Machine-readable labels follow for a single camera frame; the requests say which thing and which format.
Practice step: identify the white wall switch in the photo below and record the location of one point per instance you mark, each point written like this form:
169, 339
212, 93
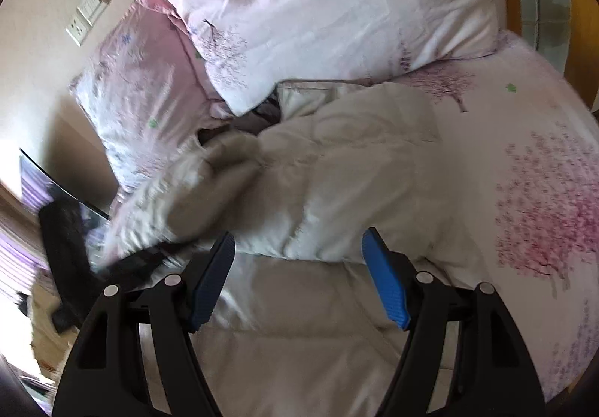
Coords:
93, 2

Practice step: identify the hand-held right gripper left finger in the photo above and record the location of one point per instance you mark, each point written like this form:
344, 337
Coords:
213, 288

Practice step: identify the white wall socket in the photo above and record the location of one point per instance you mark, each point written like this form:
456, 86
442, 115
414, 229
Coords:
77, 30

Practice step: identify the white puffer jacket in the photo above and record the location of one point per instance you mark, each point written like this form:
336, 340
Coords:
327, 164

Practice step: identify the glass-top nightstand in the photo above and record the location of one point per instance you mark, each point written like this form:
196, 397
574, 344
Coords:
37, 178

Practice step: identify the floral bed sheet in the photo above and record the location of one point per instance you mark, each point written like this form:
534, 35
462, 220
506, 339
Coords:
514, 117

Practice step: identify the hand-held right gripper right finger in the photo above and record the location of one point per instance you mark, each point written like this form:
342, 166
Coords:
386, 283

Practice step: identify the pink floral pillow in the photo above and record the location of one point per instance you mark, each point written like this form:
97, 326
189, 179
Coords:
140, 84

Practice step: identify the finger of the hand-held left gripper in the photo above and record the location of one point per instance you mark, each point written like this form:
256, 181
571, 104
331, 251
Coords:
140, 260

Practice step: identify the white floral pillow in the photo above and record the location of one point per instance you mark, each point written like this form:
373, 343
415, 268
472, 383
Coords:
327, 0

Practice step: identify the purple striped curtain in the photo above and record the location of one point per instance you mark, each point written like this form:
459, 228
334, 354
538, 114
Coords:
18, 257

